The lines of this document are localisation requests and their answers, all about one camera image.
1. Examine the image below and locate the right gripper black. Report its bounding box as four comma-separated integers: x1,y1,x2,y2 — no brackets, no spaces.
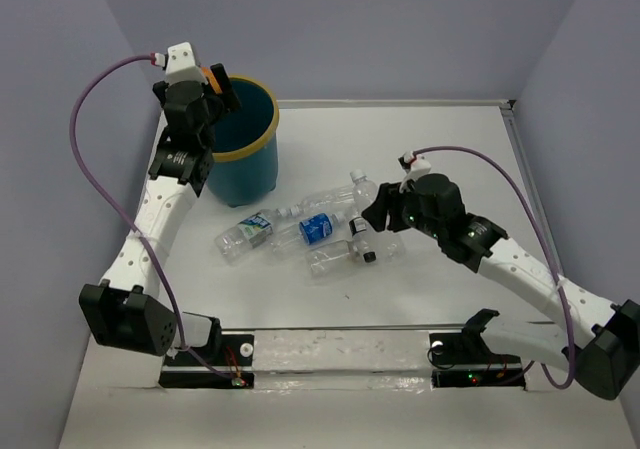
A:
362,176,443,240

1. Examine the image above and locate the clear bottle with black label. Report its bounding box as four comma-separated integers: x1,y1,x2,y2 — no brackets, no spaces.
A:
347,207,377,264

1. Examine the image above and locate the orange juice bottle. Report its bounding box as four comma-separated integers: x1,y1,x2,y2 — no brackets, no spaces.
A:
202,66,224,94

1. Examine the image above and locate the tall clear bottle white cap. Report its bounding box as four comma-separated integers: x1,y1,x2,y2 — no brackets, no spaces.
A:
350,169,406,262

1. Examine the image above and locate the blue label Pocari bottle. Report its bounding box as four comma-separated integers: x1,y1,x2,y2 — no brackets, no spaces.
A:
271,211,346,260

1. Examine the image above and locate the green label water bottle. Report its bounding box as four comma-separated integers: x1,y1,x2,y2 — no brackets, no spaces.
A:
215,208,290,265

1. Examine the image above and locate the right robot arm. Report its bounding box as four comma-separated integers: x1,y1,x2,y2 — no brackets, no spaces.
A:
363,174,639,400

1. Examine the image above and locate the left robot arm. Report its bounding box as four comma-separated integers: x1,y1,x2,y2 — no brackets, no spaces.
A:
69,53,241,364

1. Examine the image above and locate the teal bin with yellow rim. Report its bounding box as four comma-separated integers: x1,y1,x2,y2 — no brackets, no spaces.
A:
207,75,280,207

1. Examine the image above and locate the large crushed clear bottle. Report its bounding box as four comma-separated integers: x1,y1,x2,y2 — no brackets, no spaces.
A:
298,184,354,216

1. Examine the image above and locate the clear jar with metal lid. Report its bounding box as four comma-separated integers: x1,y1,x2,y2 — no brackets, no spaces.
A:
305,240,359,279

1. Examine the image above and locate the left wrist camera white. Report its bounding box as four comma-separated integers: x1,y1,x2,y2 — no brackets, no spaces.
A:
151,42,205,85

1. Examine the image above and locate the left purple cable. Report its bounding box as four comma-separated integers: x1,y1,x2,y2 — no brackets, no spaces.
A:
68,54,246,385

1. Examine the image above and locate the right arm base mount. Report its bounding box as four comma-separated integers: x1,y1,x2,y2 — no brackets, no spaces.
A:
426,309,526,389

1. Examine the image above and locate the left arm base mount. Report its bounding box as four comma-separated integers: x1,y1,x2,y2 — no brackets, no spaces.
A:
158,332,255,390

